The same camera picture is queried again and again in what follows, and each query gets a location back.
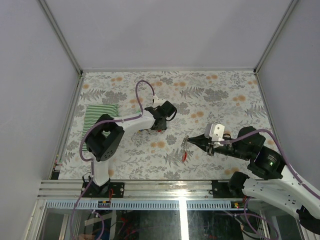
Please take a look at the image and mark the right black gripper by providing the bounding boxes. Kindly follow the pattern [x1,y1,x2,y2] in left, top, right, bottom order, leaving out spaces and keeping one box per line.
[186,132,251,160]

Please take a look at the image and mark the red handled metal key tool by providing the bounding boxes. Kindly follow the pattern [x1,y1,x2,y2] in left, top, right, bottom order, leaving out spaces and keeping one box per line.
[181,135,189,163]

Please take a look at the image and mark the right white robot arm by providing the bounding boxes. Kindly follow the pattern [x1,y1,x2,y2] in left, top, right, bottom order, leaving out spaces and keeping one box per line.
[186,124,320,234]

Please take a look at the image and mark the green striped cloth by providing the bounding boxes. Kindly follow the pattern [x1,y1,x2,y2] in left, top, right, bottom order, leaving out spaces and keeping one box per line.
[82,103,119,137]

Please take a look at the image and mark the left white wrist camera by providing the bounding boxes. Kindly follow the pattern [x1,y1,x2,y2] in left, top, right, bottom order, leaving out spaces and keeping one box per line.
[152,95,166,106]

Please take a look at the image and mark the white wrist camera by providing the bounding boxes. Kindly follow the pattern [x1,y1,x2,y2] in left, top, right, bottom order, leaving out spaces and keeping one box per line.
[152,95,166,106]
[204,123,225,146]

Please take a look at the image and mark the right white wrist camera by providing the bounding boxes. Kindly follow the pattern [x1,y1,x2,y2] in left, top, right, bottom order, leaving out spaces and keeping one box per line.
[204,123,225,146]

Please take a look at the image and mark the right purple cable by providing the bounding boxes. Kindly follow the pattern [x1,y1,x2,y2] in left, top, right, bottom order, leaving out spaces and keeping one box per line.
[219,128,320,201]

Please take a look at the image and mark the purple cable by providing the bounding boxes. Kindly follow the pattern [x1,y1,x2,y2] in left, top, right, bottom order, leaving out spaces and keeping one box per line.
[69,79,157,240]
[219,128,320,201]

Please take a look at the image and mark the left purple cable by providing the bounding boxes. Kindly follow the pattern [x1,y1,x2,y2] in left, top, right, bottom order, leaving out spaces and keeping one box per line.
[69,79,157,240]

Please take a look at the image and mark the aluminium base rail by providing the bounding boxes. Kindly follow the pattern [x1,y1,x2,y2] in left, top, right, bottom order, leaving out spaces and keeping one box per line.
[37,180,244,210]

